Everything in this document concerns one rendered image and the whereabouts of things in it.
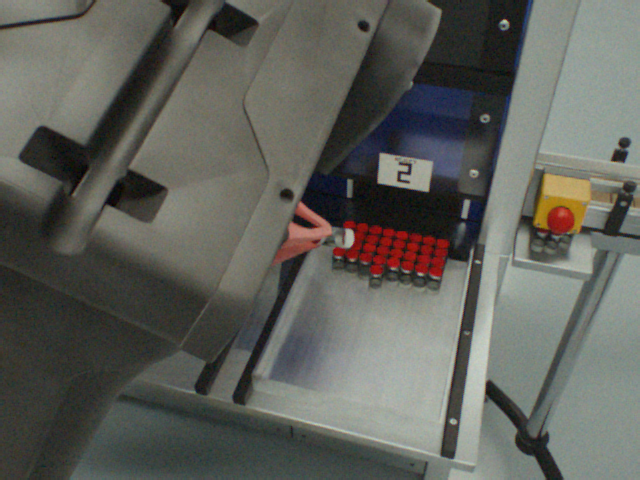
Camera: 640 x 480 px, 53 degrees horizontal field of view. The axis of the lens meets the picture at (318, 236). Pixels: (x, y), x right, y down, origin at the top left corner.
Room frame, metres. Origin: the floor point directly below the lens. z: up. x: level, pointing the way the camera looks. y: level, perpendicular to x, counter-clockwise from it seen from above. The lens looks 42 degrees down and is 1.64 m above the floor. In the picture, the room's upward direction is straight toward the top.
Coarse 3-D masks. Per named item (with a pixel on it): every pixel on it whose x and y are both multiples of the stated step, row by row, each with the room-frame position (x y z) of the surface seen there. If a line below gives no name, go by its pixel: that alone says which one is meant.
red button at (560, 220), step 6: (552, 210) 0.76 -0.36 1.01; (558, 210) 0.75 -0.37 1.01; (564, 210) 0.75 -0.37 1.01; (552, 216) 0.75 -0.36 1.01; (558, 216) 0.74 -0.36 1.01; (564, 216) 0.74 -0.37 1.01; (570, 216) 0.74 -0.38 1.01; (552, 222) 0.74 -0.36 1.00; (558, 222) 0.74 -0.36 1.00; (564, 222) 0.73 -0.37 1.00; (570, 222) 0.73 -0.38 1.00; (552, 228) 0.74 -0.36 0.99; (558, 228) 0.74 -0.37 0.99; (564, 228) 0.73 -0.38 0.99; (570, 228) 0.73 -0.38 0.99
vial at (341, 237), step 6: (336, 228) 0.52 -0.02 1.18; (342, 228) 0.52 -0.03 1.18; (336, 234) 0.51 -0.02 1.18; (342, 234) 0.51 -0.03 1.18; (348, 234) 0.52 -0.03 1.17; (324, 240) 0.50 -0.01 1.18; (330, 240) 0.50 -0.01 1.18; (336, 240) 0.51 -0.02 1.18; (342, 240) 0.51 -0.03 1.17; (348, 240) 0.51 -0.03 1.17; (336, 246) 0.51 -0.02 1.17; (342, 246) 0.51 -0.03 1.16; (348, 246) 0.51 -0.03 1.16
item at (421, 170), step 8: (384, 160) 0.85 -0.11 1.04; (392, 160) 0.84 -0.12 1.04; (400, 160) 0.84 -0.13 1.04; (408, 160) 0.84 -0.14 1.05; (416, 160) 0.83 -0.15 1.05; (424, 160) 0.83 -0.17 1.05; (384, 168) 0.85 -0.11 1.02; (392, 168) 0.84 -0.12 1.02; (400, 168) 0.84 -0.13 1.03; (416, 168) 0.83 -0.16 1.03; (424, 168) 0.83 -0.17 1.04; (384, 176) 0.85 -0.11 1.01; (392, 176) 0.84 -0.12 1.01; (408, 176) 0.84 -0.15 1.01; (416, 176) 0.83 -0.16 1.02; (424, 176) 0.83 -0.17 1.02; (392, 184) 0.84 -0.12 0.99; (400, 184) 0.84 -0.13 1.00; (408, 184) 0.84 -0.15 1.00; (416, 184) 0.83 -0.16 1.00; (424, 184) 0.83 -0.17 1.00
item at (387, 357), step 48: (336, 288) 0.71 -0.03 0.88; (384, 288) 0.71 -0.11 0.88; (288, 336) 0.61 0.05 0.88; (336, 336) 0.61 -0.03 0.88; (384, 336) 0.61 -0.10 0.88; (432, 336) 0.61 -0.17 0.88; (288, 384) 0.51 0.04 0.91; (336, 384) 0.53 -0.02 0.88; (384, 384) 0.53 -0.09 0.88; (432, 384) 0.53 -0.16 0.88; (432, 432) 0.45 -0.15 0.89
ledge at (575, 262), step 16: (528, 224) 0.87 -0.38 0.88; (528, 240) 0.83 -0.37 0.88; (576, 240) 0.83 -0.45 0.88; (512, 256) 0.80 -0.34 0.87; (528, 256) 0.79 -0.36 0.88; (544, 256) 0.79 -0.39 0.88; (560, 256) 0.79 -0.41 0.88; (576, 256) 0.79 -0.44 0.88; (544, 272) 0.77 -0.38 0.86; (560, 272) 0.76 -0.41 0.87; (576, 272) 0.75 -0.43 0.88
